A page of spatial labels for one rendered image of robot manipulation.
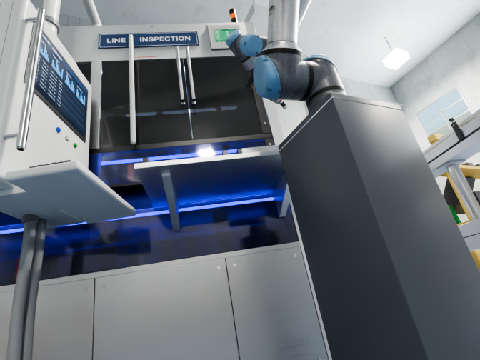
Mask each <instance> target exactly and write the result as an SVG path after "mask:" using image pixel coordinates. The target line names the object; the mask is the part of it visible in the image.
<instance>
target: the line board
mask: <svg viewBox="0 0 480 360"><path fill-rule="evenodd" d="M129 34H132V35H133V44H134V47H152V46H193V45H199V38H198V34H197V31H180V32H154V33H127V34H99V42H98V49H110V48H128V47H129Z"/></svg>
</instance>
